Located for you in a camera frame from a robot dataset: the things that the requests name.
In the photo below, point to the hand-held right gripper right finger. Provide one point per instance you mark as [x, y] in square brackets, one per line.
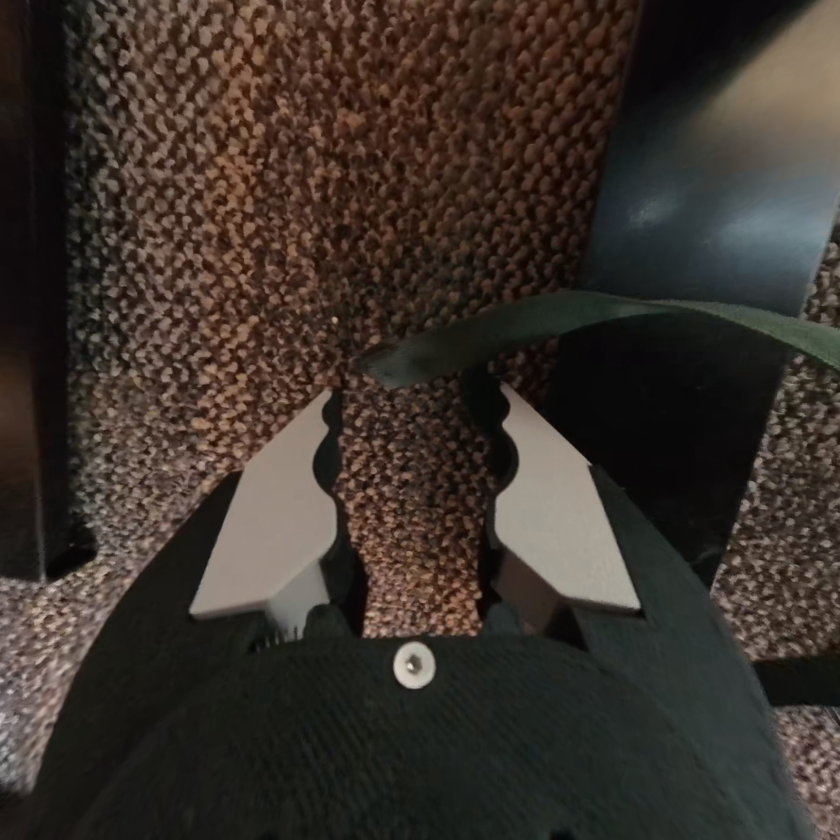
[564, 525]

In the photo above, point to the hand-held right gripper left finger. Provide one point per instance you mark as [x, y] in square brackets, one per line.
[269, 525]

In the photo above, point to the dark furniture base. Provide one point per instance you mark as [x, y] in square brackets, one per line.
[33, 328]

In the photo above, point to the black desk leg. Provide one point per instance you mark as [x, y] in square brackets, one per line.
[709, 197]

